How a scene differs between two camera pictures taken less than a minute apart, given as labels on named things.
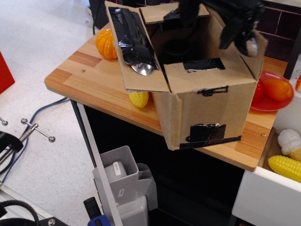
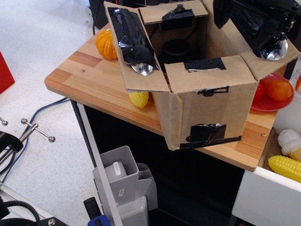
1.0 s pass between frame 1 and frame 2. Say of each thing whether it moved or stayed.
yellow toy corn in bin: stayed
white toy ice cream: stayed
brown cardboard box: stayed
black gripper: moved
